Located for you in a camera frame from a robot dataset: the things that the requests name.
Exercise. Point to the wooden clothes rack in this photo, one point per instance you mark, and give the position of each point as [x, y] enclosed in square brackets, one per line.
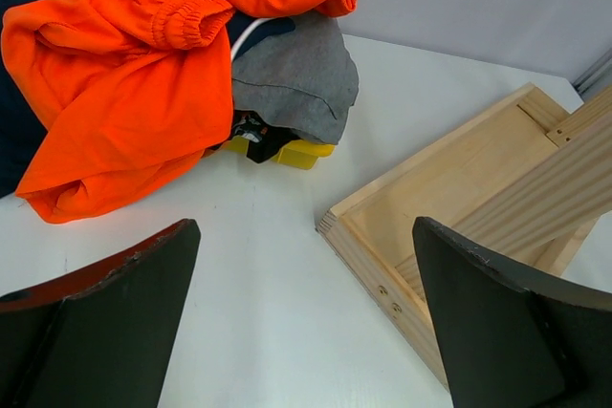
[525, 178]

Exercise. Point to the grey shorts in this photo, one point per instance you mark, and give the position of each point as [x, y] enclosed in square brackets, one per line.
[304, 80]

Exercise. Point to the aluminium corner post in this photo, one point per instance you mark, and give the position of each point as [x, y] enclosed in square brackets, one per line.
[595, 79]

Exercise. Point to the orange camouflage shorts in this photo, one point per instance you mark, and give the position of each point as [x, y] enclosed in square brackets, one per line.
[265, 141]

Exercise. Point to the navy blue shorts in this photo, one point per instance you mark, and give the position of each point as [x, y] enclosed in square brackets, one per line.
[22, 132]

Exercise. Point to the yellow plastic bin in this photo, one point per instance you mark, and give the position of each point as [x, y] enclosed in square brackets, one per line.
[300, 154]

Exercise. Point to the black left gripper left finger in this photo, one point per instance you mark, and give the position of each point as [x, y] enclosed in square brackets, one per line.
[102, 335]

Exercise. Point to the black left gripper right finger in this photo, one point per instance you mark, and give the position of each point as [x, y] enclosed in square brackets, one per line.
[511, 335]

